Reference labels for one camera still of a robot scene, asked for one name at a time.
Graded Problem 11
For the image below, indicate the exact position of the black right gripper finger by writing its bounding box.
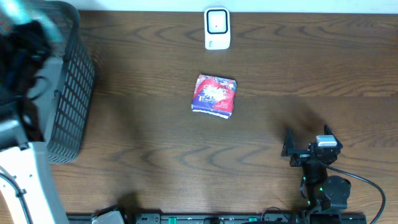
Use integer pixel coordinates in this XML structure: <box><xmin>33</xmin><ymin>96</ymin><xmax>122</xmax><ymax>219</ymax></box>
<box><xmin>281</xmin><ymin>128</ymin><xmax>295</xmax><ymax>157</ymax></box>
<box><xmin>324</xmin><ymin>124</ymin><xmax>337</xmax><ymax>143</ymax></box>

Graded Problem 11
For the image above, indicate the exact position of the red and purple snack pack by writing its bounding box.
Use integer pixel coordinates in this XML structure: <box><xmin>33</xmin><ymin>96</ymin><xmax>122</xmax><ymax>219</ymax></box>
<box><xmin>191</xmin><ymin>74</ymin><xmax>237</xmax><ymax>119</ymax></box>

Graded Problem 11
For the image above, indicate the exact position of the teal wet wipes pack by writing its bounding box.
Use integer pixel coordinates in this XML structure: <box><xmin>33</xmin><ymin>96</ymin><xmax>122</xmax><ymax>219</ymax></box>
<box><xmin>1</xmin><ymin>0</ymin><xmax>63</xmax><ymax>43</ymax></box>

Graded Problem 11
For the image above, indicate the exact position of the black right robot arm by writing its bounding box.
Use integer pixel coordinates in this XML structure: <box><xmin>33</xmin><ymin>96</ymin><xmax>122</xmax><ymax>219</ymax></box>
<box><xmin>281</xmin><ymin>125</ymin><xmax>351</xmax><ymax>212</ymax></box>

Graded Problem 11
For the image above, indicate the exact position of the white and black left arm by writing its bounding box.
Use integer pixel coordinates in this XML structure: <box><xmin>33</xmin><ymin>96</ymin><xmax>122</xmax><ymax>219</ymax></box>
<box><xmin>1</xmin><ymin>21</ymin><xmax>69</xmax><ymax>223</ymax></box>

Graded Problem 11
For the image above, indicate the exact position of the white barcode scanner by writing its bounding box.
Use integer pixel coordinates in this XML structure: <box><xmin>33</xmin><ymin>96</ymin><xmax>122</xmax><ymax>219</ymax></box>
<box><xmin>204</xmin><ymin>7</ymin><xmax>231</xmax><ymax>50</ymax></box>

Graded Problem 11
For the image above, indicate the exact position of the grey plastic mesh basket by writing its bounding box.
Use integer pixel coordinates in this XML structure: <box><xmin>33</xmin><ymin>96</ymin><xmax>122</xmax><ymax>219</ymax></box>
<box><xmin>0</xmin><ymin>0</ymin><xmax>96</xmax><ymax>165</ymax></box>

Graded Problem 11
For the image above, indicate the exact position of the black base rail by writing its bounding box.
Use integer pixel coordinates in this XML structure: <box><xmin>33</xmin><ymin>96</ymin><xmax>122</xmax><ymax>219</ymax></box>
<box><xmin>67</xmin><ymin>212</ymin><xmax>368</xmax><ymax>224</ymax></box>

